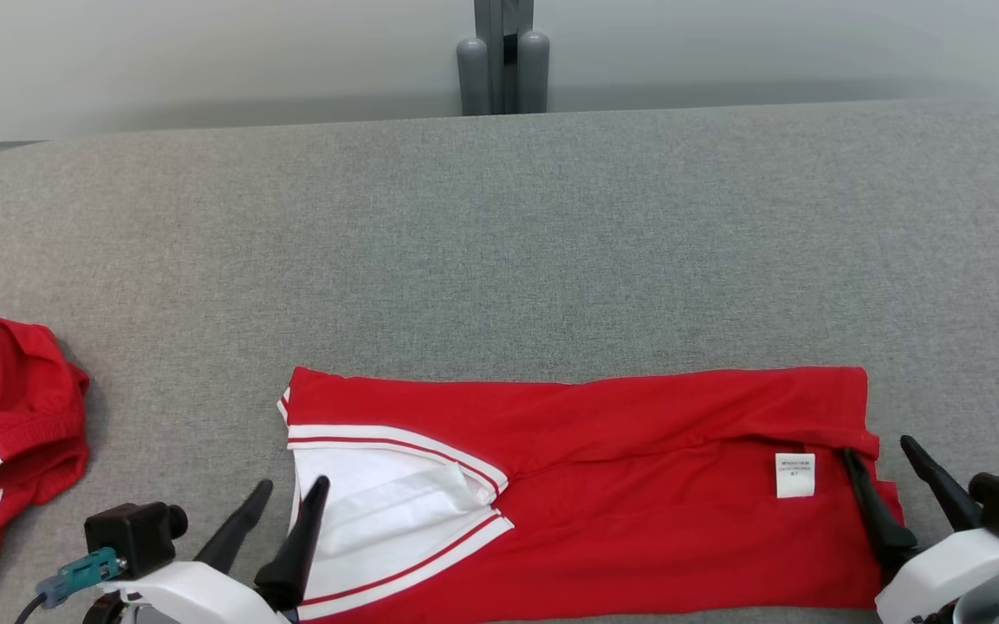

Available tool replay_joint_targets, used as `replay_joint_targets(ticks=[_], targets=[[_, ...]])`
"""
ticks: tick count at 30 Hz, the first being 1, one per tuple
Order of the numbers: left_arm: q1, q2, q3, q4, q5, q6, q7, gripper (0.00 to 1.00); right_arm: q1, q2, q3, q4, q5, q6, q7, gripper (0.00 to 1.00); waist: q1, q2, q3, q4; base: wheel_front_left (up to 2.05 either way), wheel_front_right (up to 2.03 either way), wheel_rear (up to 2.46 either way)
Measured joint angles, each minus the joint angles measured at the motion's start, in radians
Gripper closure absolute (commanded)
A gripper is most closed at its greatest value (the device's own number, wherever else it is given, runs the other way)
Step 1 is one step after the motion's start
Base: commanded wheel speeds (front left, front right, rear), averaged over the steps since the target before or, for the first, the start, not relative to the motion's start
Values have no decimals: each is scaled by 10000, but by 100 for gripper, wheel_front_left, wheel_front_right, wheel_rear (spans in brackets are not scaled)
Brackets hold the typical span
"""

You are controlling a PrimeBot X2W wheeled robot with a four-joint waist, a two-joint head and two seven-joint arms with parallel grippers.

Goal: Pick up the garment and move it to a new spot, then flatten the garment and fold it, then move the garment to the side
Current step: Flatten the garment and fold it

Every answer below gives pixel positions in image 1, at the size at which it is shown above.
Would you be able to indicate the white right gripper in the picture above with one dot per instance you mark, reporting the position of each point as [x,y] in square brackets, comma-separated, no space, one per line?
[941,572]

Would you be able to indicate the grey metal partition post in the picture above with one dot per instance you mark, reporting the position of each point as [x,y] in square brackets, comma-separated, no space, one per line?
[495,43]

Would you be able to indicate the red jersey with printed letters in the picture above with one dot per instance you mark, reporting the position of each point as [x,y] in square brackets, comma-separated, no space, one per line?
[27,390]

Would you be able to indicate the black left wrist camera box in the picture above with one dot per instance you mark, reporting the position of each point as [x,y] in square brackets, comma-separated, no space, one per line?
[131,537]

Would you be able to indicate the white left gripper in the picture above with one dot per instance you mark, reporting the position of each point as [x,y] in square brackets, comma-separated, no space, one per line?
[196,598]

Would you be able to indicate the red garment with white panel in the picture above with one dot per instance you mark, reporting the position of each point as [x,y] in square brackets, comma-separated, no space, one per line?
[638,520]

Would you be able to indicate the grey cylindrical post foot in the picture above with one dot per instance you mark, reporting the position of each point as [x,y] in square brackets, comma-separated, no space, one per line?
[472,78]
[534,74]

